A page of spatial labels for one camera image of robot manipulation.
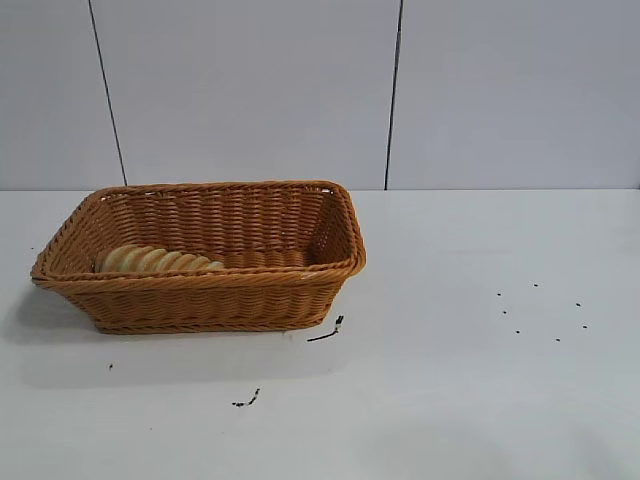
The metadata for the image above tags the long striped bread loaf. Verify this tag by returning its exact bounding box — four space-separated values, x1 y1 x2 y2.
94 244 227 275

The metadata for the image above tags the brown woven wicker basket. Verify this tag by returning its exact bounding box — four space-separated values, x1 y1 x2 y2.
30 179 368 335

